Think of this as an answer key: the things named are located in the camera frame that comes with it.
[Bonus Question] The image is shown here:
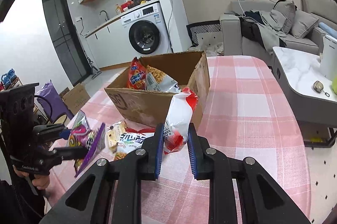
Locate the purple snack bag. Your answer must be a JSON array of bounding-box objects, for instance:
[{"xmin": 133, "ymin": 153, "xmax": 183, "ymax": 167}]
[{"xmin": 66, "ymin": 110, "xmax": 106, "ymax": 178}]

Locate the orange noodle snack bag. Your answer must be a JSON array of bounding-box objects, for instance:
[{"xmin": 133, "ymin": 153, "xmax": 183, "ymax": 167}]
[
  {"xmin": 114, "ymin": 128, "xmax": 155, "ymax": 161},
  {"xmin": 146, "ymin": 65, "xmax": 181, "ymax": 93}
]

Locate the white red snack bag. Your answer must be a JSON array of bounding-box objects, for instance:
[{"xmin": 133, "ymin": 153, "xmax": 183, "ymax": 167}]
[{"xmin": 163, "ymin": 87, "xmax": 198, "ymax": 155}]

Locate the small metal tape measure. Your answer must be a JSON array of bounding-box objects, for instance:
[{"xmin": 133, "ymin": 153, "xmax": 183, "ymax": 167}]
[{"xmin": 312, "ymin": 80, "xmax": 330, "ymax": 97}]

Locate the grey cushion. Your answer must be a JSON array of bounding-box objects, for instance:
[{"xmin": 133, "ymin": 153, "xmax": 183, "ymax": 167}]
[
  {"xmin": 291, "ymin": 10, "xmax": 319, "ymax": 39},
  {"xmin": 274, "ymin": 0, "xmax": 297, "ymax": 34}
]

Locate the white washing machine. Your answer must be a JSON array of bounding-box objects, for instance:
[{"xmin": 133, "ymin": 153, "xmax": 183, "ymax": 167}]
[{"xmin": 121, "ymin": 1, "xmax": 173, "ymax": 57}]

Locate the white marble coffee table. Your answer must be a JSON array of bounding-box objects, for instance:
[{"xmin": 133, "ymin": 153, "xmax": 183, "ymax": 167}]
[{"xmin": 272, "ymin": 47, "xmax": 336, "ymax": 148}]

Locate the person's left hand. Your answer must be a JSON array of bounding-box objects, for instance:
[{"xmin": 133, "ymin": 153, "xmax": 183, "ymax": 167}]
[{"xmin": 13, "ymin": 166, "xmax": 50, "ymax": 190}]

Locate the green cup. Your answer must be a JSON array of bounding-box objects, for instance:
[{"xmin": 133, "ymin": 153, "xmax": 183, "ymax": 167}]
[{"xmin": 331, "ymin": 76, "xmax": 337, "ymax": 95}]

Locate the brown SF cardboard box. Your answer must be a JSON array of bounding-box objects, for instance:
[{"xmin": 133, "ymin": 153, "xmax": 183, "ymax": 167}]
[{"xmin": 104, "ymin": 51, "xmax": 210, "ymax": 127}]

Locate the small cardboard box on floor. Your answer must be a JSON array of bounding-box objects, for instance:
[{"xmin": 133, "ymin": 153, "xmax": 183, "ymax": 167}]
[{"xmin": 59, "ymin": 83, "xmax": 91, "ymax": 115}]

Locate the dark clothes pile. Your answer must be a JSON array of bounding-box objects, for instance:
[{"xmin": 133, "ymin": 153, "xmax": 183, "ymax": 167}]
[{"xmin": 239, "ymin": 10, "xmax": 287, "ymax": 55}]

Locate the red corn snack bag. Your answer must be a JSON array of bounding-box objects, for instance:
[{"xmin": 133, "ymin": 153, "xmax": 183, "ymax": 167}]
[{"xmin": 127, "ymin": 57, "xmax": 147, "ymax": 90}]

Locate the pink plaid tablecloth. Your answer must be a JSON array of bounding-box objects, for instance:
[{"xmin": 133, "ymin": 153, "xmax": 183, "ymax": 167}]
[{"xmin": 44, "ymin": 55, "xmax": 312, "ymax": 224}]

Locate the black patterned chair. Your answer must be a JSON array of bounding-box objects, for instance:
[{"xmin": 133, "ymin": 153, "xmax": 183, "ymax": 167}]
[{"xmin": 186, "ymin": 20, "xmax": 223, "ymax": 47}]

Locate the grey sofa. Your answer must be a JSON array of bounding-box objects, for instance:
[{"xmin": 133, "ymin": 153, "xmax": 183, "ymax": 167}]
[{"xmin": 219, "ymin": 0, "xmax": 336, "ymax": 65}]

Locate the dark glass door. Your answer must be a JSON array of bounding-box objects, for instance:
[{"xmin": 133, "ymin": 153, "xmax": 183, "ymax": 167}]
[{"xmin": 42, "ymin": 0, "xmax": 91, "ymax": 86}]

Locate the cream sandwich cake pack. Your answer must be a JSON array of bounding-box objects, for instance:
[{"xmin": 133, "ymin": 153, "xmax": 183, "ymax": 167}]
[{"xmin": 106, "ymin": 120, "xmax": 127, "ymax": 153}]

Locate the beige cloth on floor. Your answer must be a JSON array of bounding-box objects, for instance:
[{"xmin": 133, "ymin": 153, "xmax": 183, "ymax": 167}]
[{"xmin": 188, "ymin": 42, "xmax": 224, "ymax": 57}]

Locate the white kitchen cabinet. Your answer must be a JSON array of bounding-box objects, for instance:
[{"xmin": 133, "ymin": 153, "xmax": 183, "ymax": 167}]
[{"xmin": 87, "ymin": 21, "xmax": 125, "ymax": 68}]

